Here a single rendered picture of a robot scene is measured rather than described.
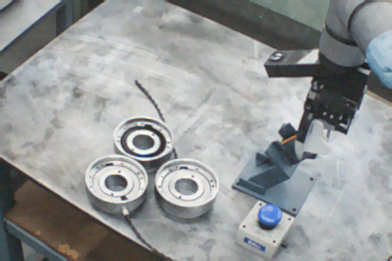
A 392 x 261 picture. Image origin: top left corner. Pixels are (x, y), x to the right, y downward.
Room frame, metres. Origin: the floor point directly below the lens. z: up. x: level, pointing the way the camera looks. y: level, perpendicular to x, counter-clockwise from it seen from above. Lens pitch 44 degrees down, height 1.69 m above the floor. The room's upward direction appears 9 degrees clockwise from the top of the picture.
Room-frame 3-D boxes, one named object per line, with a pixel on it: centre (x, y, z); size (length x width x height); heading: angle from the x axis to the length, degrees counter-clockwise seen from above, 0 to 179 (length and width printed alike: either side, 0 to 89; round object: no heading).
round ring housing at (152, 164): (0.84, 0.08, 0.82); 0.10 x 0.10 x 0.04
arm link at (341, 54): (0.80, -0.20, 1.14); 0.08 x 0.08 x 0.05
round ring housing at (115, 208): (0.73, 0.11, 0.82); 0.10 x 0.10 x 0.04
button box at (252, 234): (0.68, -0.15, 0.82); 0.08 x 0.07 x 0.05; 65
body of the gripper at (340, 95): (0.79, -0.21, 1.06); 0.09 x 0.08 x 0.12; 68
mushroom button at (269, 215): (0.68, -0.14, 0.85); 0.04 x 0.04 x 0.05
